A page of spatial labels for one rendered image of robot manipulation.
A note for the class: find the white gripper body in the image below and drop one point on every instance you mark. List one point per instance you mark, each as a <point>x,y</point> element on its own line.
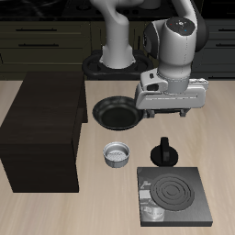
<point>171,98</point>

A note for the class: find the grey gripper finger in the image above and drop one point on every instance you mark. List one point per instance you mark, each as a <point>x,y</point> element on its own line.
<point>183,112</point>
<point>150,114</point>

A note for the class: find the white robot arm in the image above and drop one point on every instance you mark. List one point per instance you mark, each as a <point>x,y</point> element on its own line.
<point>174,46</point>

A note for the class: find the round black stove knob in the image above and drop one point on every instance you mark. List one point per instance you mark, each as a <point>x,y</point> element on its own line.
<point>164,153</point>

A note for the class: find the dark grey stove plate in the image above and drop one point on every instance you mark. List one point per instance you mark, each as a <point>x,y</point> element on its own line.
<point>174,195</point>

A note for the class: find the black frying pan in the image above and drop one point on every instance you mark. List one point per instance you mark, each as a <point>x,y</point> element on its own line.
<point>117,114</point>

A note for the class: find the small grey fluted dish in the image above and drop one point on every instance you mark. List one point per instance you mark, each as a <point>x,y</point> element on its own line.
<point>116,154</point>

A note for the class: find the dark wooden cabinet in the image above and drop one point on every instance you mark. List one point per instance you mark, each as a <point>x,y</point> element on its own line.
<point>42,128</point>

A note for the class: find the dark kitchen cupboards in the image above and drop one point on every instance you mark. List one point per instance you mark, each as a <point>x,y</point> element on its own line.
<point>46,39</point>

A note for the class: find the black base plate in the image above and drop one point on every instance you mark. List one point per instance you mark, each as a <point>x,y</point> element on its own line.
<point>91,65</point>

